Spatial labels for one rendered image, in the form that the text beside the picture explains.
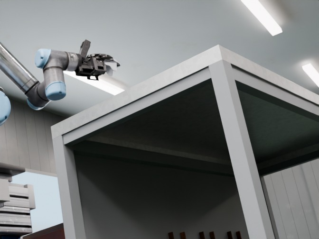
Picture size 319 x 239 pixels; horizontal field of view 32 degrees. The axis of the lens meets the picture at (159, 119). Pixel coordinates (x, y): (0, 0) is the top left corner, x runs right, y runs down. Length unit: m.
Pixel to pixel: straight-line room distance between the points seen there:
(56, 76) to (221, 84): 0.89
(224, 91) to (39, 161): 6.28
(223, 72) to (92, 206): 0.63
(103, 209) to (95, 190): 0.06
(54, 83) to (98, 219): 0.59
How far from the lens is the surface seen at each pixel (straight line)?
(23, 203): 2.02
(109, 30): 6.07
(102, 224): 1.71
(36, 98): 2.15
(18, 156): 7.20
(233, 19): 6.42
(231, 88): 1.31
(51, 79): 2.06
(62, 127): 1.63
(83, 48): 2.21
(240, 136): 1.27
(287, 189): 9.90
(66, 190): 1.60
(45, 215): 7.29
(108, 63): 2.23
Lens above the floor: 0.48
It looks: 19 degrees up
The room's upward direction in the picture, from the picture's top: 11 degrees counter-clockwise
